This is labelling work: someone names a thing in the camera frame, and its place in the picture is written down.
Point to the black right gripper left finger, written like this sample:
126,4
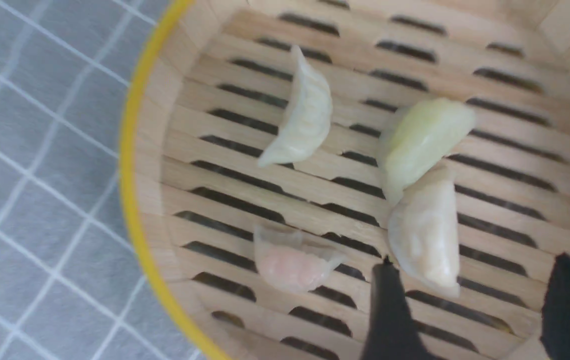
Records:
392,332

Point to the white dumpling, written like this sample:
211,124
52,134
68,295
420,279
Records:
307,118
423,232

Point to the pink dumpling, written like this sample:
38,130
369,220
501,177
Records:
290,264

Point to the pale green dumpling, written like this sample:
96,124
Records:
416,139

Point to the white dumpling front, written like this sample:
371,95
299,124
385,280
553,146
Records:
307,118

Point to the grey checked tablecloth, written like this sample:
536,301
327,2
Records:
70,284

